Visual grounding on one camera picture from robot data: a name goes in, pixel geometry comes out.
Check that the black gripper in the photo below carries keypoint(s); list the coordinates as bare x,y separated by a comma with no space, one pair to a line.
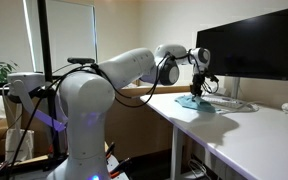
195,87

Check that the teal terry towel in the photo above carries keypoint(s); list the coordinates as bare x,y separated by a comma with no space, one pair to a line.
199,104

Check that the small white round figurine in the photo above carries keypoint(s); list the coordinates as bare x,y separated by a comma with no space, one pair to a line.
287,107

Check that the white keyboard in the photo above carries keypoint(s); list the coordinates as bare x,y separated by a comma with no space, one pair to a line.
224,103

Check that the large black monitor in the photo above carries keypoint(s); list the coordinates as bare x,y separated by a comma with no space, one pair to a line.
253,48

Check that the black vertical pole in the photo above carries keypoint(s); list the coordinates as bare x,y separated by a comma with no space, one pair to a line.
43,23

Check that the white desk leg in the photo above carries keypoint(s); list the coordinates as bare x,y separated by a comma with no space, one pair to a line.
176,154

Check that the green potted plant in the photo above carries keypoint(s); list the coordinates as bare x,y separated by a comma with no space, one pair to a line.
5,69

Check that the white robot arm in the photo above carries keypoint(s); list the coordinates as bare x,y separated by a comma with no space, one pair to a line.
87,96

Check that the white camera stand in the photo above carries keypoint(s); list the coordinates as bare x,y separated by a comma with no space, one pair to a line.
23,86

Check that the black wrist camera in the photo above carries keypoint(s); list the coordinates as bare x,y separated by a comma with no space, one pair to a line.
212,78

